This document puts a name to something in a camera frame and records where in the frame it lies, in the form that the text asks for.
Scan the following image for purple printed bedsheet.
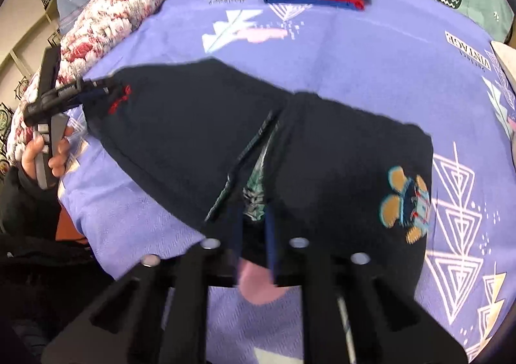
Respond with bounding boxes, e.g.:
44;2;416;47
56;0;516;364

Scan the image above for person's black jacket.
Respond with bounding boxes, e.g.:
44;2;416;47
0;227;117;364

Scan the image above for person's left forearm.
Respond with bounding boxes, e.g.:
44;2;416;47
0;166;61;239

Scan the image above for rolled floral quilt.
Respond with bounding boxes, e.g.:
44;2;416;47
6;0;172;165

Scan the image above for person's left hand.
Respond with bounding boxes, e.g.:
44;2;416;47
21;126;75;189

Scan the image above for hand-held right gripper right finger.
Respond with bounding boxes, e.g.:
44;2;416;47
264;207;468;364

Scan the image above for orange-brown board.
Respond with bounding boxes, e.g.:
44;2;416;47
56;207;90;247

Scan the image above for dark navy pants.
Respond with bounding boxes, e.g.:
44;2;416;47
83;57;434;296

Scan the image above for white pillow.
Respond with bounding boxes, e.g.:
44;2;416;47
490;40;516;90

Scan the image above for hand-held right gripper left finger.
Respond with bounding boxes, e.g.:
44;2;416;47
40;207;244;364

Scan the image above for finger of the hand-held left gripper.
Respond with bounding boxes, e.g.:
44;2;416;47
82;77;122;91
78;90;113;103

